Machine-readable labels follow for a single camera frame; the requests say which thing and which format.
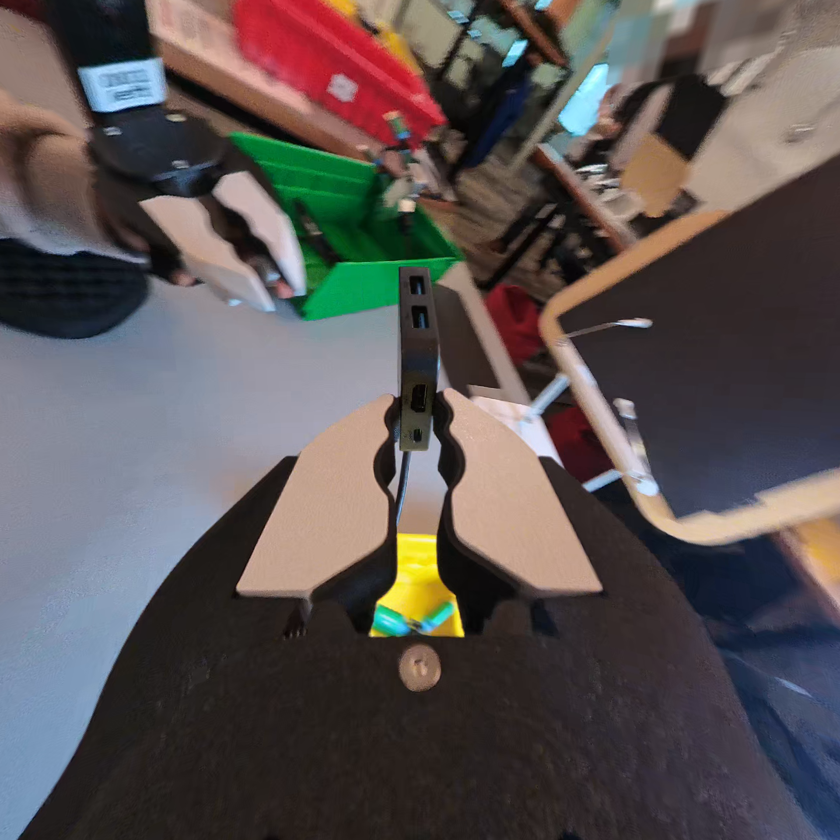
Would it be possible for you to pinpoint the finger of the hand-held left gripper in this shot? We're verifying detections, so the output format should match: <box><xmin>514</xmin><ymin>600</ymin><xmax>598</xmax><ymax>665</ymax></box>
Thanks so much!
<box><xmin>139</xmin><ymin>193</ymin><xmax>277</xmax><ymax>312</ymax></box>
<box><xmin>213</xmin><ymin>172</ymin><xmax>308</xmax><ymax>298</ymax></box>

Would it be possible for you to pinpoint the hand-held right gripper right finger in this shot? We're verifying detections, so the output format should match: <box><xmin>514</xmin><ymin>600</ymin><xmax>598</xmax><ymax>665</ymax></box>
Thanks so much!
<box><xmin>435</xmin><ymin>387</ymin><xmax>603</xmax><ymax>600</ymax></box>

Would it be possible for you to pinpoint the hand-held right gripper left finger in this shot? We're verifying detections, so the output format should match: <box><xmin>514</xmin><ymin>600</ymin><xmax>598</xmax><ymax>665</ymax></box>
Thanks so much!
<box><xmin>236</xmin><ymin>392</ymin><xmax>399</xmax><ymax>602</ymax></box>

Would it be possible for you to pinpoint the yellow plastic bin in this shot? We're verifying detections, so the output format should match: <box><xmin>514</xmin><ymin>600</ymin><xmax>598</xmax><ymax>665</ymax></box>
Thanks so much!
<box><xmin>369</xmin><ymin>533</ymin><xmax>466</xmax><ymax>639</ymax></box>

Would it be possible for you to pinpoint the green plastic bin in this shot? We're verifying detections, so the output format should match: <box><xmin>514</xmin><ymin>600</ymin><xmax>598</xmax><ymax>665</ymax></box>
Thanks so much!
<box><xmin>230</xmin><ymin>131</ymin><xmax>463</xmax><ymax>321</ymax></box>

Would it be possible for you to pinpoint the silver HDMI switch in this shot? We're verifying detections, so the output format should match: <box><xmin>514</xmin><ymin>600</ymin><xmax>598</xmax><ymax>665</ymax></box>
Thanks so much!
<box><xmin>384</xmin><ymin>174</ymin><xmax>421</xmax><ymax>217</ymax></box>

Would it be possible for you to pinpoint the black USB hub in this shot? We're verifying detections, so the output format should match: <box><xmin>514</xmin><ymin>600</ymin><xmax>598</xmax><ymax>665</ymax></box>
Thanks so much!
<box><xmin>394</xmin><ymin>266</ymin><xmax>439</xmax><ymax>526</ymax></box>

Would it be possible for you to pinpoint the person's left hand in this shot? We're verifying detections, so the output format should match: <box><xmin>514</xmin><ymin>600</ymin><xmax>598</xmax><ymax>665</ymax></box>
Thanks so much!
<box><xmin>92</xmin><ymin>167</ymin><xmax>201</xmax><ymax>287</ymax></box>

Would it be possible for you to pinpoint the red bag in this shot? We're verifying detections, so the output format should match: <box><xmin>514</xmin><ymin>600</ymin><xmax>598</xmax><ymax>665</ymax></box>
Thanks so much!
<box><xmin>486</xmin><ymin>284</ymin><xmax>546</xmax><ymax>368</ymax></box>
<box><xmin>548</xmin><ymin>407</ymin><xmax>618</xmax><ymax>483</ymax></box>

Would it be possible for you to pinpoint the wooden side table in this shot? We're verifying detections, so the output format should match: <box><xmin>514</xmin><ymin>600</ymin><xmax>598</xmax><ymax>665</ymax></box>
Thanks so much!
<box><xmin>147</xmin><ymin>0</ymin><xmax>375</xmax><ymax>161</ymax></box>

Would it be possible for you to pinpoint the white board stand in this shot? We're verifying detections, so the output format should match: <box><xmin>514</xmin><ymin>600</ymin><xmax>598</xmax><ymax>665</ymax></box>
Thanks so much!
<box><xmin>469</xmin><ymin>341</ymin><xmax>660</xmax><ymax>496</ymax></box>

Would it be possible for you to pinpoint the black mesh wrist rest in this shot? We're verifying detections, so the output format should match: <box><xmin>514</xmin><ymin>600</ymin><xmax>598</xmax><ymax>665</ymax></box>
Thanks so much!
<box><xmin>0</xmin><ymin>238</ymin><xmax>151</xmax><ymax>340</ymax></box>

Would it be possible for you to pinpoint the red plastic bin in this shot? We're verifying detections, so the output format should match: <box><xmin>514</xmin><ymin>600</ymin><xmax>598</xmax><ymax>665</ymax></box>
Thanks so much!
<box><xmin>233</xmin><ymin>0</ymin><xmax>447</xmax><ymax>148</ymax></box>

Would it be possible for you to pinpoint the white tethered peg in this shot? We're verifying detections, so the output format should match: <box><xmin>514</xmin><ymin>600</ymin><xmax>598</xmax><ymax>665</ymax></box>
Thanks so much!
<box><xmin>561</xmin><ymin>317</ymin><xmax>654</xmax><ymax>343</ymax></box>

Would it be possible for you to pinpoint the black board with wooden rim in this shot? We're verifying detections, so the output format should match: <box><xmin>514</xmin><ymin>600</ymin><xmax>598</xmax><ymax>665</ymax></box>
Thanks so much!
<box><xmin>539</xmin><ymin>154</ymin><xmax>840</xmax><ymax>546</ymax></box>

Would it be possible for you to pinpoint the background wooden desk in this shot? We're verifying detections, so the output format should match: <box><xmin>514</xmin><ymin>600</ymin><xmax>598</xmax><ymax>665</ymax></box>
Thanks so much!
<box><xmin>530</xmin><ymin>143</ymin><xmax>634</xmax><ymax>253</ymax></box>

